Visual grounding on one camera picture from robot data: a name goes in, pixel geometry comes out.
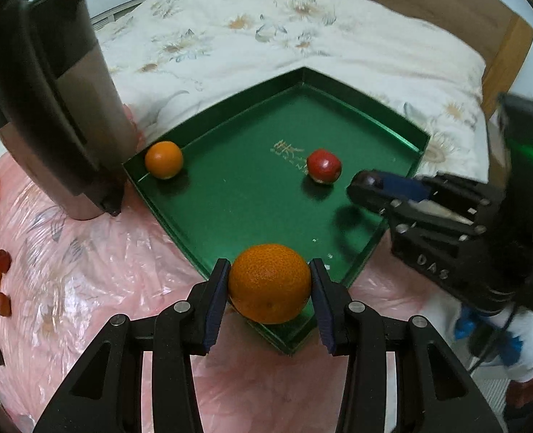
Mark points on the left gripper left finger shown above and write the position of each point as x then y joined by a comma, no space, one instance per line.
102,392

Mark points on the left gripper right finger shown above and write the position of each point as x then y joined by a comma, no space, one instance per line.
434,391

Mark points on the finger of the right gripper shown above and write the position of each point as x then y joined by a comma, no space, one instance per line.
403,188
374,201

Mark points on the right gloved hand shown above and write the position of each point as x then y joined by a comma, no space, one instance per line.
506,338

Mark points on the green tray box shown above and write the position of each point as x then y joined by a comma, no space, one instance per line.
245,179

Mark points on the black and copper kettle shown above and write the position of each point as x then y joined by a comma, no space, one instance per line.
61,116

